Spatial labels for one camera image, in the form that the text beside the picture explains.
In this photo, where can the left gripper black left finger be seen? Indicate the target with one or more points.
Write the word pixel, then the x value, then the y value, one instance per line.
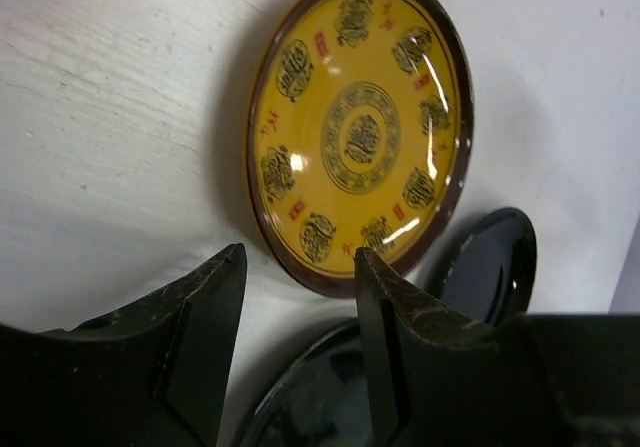
pixel 151 373

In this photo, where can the glossy black plate lower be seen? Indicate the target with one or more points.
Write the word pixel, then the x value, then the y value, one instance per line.
pixel 321 399

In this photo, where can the yellow patterned brown plate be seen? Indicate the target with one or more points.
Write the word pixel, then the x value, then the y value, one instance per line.
pixel 359 134

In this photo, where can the glossy black plate upper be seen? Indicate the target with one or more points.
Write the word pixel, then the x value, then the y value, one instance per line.
pixel 489 276

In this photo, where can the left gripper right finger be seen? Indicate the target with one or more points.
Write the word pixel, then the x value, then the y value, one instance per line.
pixel 436 377

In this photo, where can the glossy black plate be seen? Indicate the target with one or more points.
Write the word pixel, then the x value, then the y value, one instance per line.
pixel 321 399
pixel 489 276

